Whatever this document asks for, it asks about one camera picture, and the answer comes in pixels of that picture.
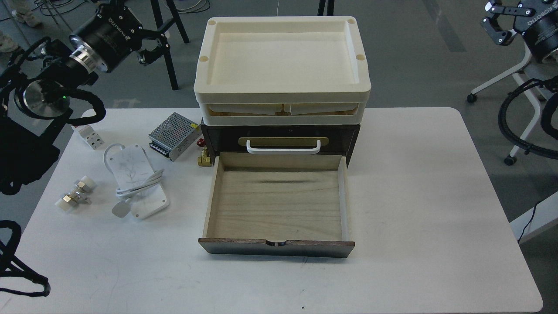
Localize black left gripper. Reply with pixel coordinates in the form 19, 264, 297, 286
70, 3, 171, 73

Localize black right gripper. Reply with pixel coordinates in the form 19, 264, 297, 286
481, 0, 558, 46

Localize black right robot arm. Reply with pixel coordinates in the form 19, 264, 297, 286
481, 0, 558, 62

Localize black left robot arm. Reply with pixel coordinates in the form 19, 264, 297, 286
0, 0, 178, 195

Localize black stand leg left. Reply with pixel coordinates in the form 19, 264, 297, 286
151, 0, 190, 91

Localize black stand leg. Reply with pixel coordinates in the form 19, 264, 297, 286
151, 0, 190, 91
317, 0, 335, 16

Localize white office chair base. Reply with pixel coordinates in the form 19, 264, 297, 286
466, 44, 554, 166

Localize metal mesh power supply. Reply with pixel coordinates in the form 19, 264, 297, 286
148, 113, 202, 161

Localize cream plastic top tray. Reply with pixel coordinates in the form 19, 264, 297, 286
194, 16, 371, 104

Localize cream plastic tray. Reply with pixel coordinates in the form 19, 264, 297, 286
194, 16, 371, 104
201, 102, 365, 126

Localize cream plastic lower tray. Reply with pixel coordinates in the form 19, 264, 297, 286
201, 102, 365, 126

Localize brass valve white ends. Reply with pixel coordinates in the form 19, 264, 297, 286
54, 176, 97, 212

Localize black stand leg right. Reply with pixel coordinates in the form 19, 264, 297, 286
317, 0, 335, 16

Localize open wooden drawer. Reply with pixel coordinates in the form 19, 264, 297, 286
198, 153, 355, 258

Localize white circuit breaker red switch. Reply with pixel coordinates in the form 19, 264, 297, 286
72, 125, 104, 150

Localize brass valve red handle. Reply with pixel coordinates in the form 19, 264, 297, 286
197, 138, 212, 167

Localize white drawer handle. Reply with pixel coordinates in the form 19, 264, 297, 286
246, 140, 321, 155

